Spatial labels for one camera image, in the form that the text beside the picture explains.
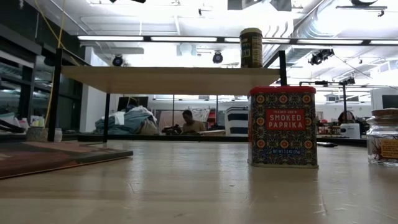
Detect yellow cable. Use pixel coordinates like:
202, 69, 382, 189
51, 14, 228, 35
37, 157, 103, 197
33, 0, 82, 129

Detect long ceiling light bar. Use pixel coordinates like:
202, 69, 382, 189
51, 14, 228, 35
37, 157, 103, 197
76, 34, 398, 46

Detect black metal rig frame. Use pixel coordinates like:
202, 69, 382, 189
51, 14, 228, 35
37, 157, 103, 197
62, 133, 368, 147

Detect black boom stand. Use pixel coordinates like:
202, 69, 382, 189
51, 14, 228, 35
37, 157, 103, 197
298, 76, 357, 124

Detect pile of cloths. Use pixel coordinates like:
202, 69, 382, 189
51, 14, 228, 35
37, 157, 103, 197
95, 105, 159, 136

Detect black monitor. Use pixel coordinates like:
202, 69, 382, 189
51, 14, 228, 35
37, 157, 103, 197
117, 96, 149, 112

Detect small glass jar cork lid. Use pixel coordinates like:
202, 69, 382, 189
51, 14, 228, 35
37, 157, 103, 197
366, 108, 398, 168

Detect yellow lid spice jar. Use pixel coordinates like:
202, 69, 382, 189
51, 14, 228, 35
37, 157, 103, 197
239, 27, 264, 69

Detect wooden shelf riser black frame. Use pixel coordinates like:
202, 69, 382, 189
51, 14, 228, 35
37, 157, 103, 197
47, 47, 288, 144

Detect white device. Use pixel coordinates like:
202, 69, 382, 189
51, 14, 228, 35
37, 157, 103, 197
339, 123, 363, 139

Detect white plastic bags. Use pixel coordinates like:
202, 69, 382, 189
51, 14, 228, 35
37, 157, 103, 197
0, 111, 30, 134

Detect white framed monitor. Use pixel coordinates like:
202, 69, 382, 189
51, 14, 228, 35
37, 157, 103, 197
369, 88, 398, 110

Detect person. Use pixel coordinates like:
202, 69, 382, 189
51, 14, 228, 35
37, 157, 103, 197
181, 109, 208, 136

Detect smoked paprika tin red lid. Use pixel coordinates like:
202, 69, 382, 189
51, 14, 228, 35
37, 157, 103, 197
246, 85, 319, 169

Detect black ceiling spotlight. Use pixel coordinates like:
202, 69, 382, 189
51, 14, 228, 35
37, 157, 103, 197
307, 49, 336, 67

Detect white navy striped bin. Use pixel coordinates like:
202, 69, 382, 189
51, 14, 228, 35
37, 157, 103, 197
224, 106, 249, 137

